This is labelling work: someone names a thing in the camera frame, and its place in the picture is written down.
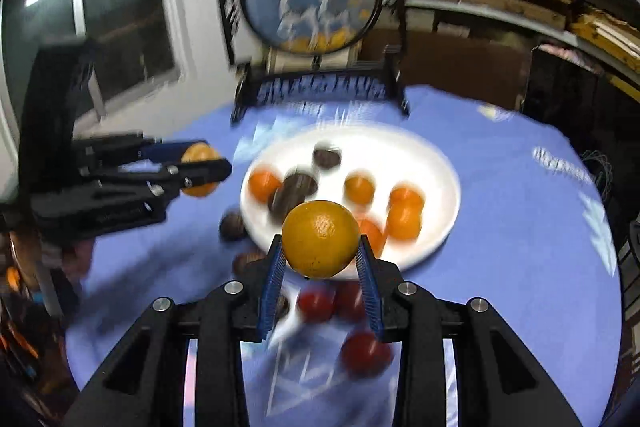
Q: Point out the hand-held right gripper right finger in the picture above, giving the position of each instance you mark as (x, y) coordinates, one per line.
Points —
(370, 292)

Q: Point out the large orange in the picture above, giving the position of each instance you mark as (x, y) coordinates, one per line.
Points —
(320, 239)

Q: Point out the brown panel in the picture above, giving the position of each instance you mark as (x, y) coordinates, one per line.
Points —
(450, 62)

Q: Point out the yellow-orange mandarin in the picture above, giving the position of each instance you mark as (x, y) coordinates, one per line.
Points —
(404, 221)

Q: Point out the dark red plum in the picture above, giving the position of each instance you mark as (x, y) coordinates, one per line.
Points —
(366, 353)
(350, 299)

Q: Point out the small mandarin orange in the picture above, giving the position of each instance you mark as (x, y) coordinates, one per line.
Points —
(406, 196)
(375, 232)
(359, 188)
(264, 185)
(197, 153)

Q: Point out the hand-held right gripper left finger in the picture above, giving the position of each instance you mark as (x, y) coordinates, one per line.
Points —
(272, 287)

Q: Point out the stack of yellow flat boxes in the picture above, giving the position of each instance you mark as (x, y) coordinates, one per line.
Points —
(605, 37)

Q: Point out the white round plate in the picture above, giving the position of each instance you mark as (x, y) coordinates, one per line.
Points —
(425, 157)

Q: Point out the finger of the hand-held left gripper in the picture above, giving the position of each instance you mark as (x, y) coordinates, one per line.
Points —
(165, 149)
(210, 171)

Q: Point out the black board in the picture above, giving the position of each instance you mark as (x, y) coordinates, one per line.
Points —
(560, 97)

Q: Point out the dark brown water chestnut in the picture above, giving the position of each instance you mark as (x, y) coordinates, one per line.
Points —
(232, 226)
(292, 197)
(281, 304)
(247, 262)
(327, 155)

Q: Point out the person's left hand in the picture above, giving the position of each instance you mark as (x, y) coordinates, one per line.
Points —
(77, 257)

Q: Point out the window with white frame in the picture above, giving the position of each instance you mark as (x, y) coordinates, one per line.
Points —
(125, 7)

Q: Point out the small red tomato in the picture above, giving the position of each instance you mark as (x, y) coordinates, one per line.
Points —
(316, 302)

